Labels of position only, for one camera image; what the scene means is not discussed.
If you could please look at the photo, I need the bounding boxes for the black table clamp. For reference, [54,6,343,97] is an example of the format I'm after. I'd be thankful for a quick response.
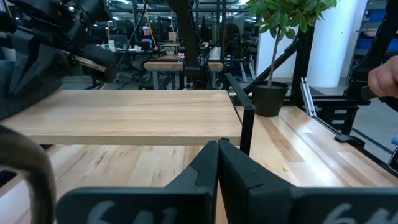
[334,133,366,149]

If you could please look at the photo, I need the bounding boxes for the wooden shelf black metal frame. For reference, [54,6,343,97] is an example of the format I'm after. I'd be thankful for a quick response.
[0,73,256,156]

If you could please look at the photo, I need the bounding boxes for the thick looped cable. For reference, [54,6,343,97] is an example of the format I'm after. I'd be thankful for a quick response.
[0,124,57,224]

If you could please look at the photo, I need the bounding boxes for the black aluminium rig frame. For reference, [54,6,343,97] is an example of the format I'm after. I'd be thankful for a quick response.
[231,26,398,178]

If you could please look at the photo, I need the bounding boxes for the potted green leafy plant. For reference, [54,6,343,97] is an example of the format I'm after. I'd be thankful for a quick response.
[245,0,338,118]

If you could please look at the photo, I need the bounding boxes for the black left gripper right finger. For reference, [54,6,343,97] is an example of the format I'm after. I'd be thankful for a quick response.
[218,138,398,224]

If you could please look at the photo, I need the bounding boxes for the blue storage bins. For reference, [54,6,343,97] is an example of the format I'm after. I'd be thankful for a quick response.
[357,8,398,54]

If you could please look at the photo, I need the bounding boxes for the background wooden table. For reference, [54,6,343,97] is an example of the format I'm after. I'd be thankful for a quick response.
[143,60,224,90]

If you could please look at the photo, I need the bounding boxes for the person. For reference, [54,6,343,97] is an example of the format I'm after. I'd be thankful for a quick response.
[140,26,155,52]

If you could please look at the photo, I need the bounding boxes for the silver aluminium bracket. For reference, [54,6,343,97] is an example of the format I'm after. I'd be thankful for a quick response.
[299,77,318,118]

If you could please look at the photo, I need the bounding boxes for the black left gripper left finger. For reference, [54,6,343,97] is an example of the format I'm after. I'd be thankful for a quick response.
[55,139,220,224]

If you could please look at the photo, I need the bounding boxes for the black drawer unit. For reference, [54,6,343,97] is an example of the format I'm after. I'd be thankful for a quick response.
[315,105,360,135]

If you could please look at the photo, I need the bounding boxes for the person's hand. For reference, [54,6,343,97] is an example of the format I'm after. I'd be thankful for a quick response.
[368,55,398,99]

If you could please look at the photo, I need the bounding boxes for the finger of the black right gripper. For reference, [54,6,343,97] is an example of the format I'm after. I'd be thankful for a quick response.
[8,27,68,94]

